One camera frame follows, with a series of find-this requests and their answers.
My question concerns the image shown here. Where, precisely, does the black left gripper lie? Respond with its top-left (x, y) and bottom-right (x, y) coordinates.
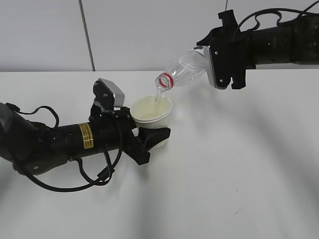
top-left (89, 106), bottom-right (171, 165)

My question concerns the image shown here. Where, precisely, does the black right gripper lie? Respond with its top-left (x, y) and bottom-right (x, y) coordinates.
top-left (196, 9), bottom-right (256, 90)

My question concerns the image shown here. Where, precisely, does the white paper cup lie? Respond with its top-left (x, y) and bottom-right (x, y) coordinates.
top-left (131, 95), bottom-right (173, 149)

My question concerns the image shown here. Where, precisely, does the clear water bottle red label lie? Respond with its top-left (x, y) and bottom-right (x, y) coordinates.
top-left (155, 46), bottom-right (207, 93)

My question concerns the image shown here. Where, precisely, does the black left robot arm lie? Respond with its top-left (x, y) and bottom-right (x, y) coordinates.
top-left (0, 103), bottom-right (170, 175)

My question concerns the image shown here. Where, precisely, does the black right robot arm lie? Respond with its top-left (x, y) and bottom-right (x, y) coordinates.
top-left (197, 8), bottom-right (319, 90)

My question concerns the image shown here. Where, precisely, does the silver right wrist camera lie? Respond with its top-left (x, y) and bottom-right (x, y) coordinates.
top-left (204, 46), bottom-right (231, 90)

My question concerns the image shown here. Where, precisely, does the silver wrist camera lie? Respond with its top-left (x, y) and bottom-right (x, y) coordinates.
top-left (93, 78), bottom-right (125, 112)
top-left (204, 46), bottom-right (231, 90)

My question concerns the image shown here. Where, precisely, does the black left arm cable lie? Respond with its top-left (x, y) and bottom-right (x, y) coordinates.
top-left (4, 102), bottom-right (123, 192)

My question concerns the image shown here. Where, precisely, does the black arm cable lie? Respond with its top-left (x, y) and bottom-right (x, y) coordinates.
top-left (233, 0), bottom-right (319, 32)
top-left (4, 102), bottom-right (123, 192)

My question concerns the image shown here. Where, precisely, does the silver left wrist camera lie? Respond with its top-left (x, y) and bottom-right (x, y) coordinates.
top-left (93, 78), bottom-right (125, 112)

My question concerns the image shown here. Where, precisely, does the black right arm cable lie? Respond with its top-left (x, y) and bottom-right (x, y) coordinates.
top-left (233, 0), bottom-right (319, 32)

